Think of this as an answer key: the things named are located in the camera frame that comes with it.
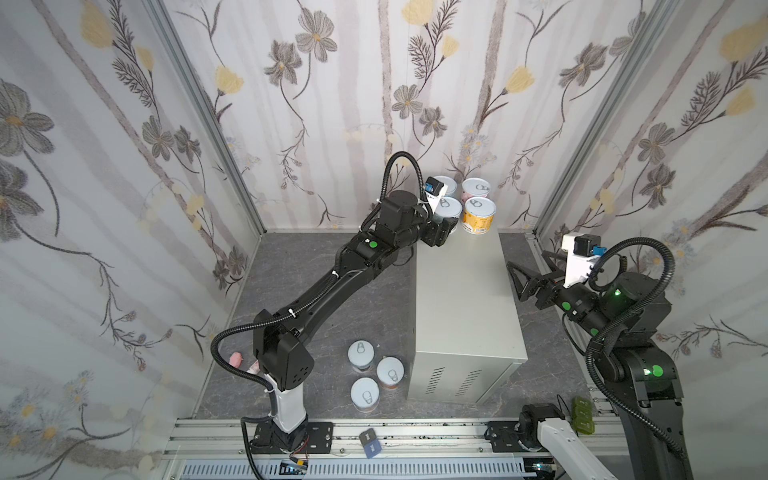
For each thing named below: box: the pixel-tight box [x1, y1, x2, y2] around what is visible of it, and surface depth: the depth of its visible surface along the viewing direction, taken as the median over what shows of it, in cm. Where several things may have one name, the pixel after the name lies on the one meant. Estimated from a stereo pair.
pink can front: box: [350, 377, 380, 413], surface depth 78 cm
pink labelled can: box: [460, 177, 491, 203], surface depth 77 cm
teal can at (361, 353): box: [347, 339, 376, 371], surface depth 85 cm
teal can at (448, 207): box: [434, 196, 463, 224], surface depth 73 cm
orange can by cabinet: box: [376, 356, 405, 390], surface depth 81 cm
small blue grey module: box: [359, 428, 382, 459], surface depth 73 cm
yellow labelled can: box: [462, 196, 497, 235], surface depth 73 cm
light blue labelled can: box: [435, 175, 458, 198], surface depth 79 cm
